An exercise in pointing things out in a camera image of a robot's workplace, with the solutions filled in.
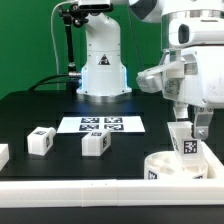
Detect black cables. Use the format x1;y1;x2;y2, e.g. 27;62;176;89
27;73;82;92

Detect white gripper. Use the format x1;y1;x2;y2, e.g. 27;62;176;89
163;46;224;140

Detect white left barrier rail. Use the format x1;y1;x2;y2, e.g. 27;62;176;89
0;144;9;171

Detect white marker sheet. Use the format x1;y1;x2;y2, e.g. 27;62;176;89
57;116;145;133

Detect white front barrier rail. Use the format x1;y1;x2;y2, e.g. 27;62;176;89
0;179;224;208

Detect white right barrier rail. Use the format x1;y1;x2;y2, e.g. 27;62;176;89
202;143;224;179

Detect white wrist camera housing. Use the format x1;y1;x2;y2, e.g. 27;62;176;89
169;17;224;49

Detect white cable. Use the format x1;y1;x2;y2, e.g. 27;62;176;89
50;0;79;90

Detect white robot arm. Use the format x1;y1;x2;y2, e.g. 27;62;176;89
78;0;224;139

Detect white barrier rail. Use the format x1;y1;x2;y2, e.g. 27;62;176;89
0;179;224;208
202;143;224;179
0;144;9;171

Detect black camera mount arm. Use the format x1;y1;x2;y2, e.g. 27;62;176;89
59;5;88;95

